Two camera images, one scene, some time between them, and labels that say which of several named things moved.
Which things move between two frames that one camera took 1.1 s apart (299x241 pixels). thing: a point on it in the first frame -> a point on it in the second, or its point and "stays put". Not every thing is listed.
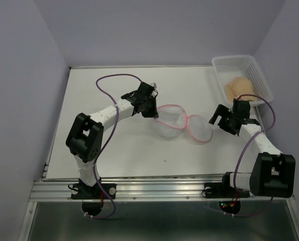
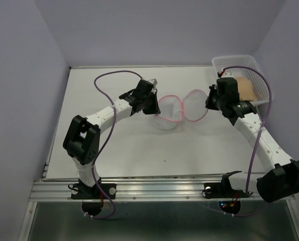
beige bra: x=239 y=86 stays put
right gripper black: x=220 y=110 -> x=209 y=104
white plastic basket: x=226 y=68 stays put
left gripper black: x=153 y=113 stays put
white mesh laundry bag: x=172 y=121 -> x=193 y=107
